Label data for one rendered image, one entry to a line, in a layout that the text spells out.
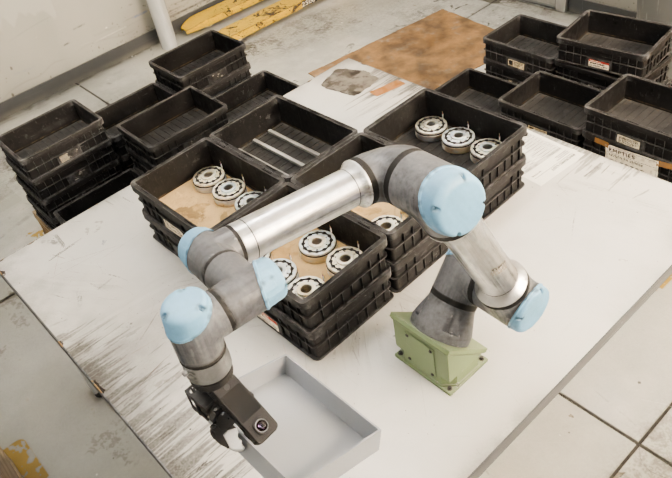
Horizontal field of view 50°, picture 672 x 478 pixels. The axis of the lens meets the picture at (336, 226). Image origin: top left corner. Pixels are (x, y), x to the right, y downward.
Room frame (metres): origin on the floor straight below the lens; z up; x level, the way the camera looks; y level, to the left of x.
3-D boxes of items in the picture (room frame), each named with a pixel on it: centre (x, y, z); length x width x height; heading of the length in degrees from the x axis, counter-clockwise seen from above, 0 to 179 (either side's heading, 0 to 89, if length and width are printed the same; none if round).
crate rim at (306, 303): (1.42, 0.11, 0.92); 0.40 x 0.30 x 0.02; 37
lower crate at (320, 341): (1.42, 0.11, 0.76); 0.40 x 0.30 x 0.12; 37
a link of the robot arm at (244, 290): (0.82, 0.16, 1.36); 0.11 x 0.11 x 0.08; 31
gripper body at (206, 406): (0.76, 0.24, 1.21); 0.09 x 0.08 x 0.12; 39
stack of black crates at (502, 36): (3.04, -1.09, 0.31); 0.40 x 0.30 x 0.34; 35
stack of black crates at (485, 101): (2.81, -0.77, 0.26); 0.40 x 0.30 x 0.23; 35
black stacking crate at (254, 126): (1.92, 0.11, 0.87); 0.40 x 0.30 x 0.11; 37
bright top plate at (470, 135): (1.82, -0.42, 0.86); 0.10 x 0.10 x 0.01
